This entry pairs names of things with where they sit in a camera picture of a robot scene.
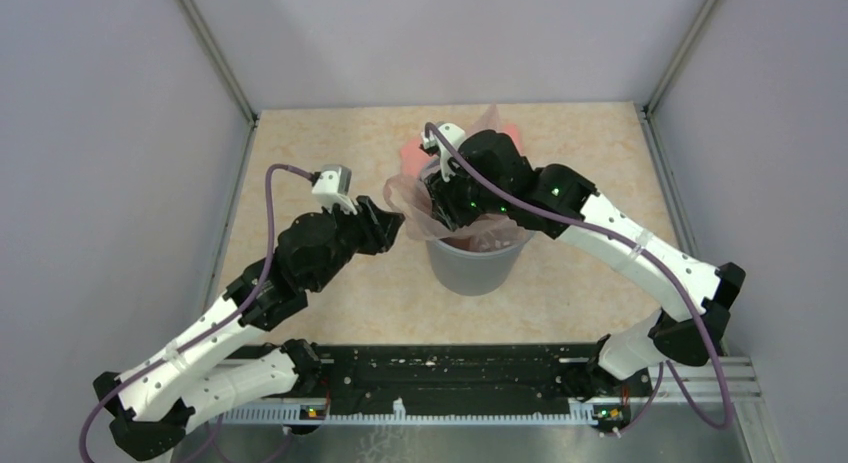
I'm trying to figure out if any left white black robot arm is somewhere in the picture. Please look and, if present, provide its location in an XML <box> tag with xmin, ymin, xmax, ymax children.
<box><xmin>94</xmin><ymin>196</ymin><xmax>405</xmax><ymax>461</ymax></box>

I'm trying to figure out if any white toothed cable strip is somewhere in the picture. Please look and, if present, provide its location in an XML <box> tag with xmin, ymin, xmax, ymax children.
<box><xmin>222</xmin><ymin>399</ymin><xmax>598</xmax><ymax>427</ymax></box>

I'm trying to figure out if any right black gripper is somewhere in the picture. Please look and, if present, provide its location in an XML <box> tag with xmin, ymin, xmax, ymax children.
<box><xmin>424</xmin><ymin>155</ymin><xmax>510</xmax><ymax>232</ymax></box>

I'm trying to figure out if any pink cloth towel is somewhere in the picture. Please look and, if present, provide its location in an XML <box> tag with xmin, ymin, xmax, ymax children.
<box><xmin>399</xmin><ymin>123</ymin><xmax>525</xmax><ymax>177</ymax></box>

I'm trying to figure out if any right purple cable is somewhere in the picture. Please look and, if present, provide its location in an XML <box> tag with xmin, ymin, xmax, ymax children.
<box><xmin>423</xmin><ymin>121</ymin><xmax>735</xmax><ymax>439</ymax></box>

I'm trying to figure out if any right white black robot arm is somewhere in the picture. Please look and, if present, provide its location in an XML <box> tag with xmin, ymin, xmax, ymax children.
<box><xmin>420</xmin><ymin>124</ymin><xmax>746</xmax><ymax>395</ymax></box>

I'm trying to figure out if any translucent pink trash bag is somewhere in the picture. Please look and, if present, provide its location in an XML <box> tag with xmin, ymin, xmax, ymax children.
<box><xmin>383</xmin><ymin>104</ymin><xmax>537</xmax><ymax>252</ymax></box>

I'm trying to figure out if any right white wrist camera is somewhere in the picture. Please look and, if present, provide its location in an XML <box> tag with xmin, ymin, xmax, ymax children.
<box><xmin>419</xmin><ymin>122</ymin><xmax>467</xmax><ymax>182</ymax></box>

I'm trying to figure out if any purple cable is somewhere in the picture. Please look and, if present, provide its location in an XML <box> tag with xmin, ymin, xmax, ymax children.
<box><xmin>78</xmin><ymin>163</ymin><xmax>319</xmax><ymax>463</ymax></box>
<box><xmin>423</xmin><ymin>121</ymin><xmax>735</xmax><ymax>439</ymax></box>

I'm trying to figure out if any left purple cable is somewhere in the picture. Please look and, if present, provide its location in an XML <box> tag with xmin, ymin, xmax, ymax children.
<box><xmin>78</xmin><ymin>163</ymin><xmax>319</xmax><ymax>463</ymax></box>

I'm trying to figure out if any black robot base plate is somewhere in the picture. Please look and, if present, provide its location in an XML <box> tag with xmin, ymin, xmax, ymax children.
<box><xmin>258</xmin><ymin>343</ymin><xmax>654</xmax><ymax>418</ymax></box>

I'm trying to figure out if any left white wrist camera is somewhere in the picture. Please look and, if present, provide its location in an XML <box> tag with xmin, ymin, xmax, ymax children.
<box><xmin>311</xmin><ymin>164</ymin><xmax>358</xmax><ymax>215</ymax></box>

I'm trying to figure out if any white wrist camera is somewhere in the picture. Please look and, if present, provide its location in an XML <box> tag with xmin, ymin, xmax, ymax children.
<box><xmin>311</xmin><ymin>164</ymin><xmax>358</xmax><ymax>215</ymax></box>
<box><xmin>419</xmin><ymin>122</ymin><xmax>467</xmax><ymax>182</ymax></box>

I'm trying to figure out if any grey plastic trash bin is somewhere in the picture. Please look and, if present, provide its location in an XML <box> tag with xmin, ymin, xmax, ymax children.
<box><xmin>425</xmin><ymin>232</ymin><xmax>535</xmax><ymax>296</ymax></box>

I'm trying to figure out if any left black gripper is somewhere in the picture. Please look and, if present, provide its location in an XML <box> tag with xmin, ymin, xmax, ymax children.
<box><xmin>308</xmin><ymin>194</ymin><xmax>405</xmax><ymax>293</ymax></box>

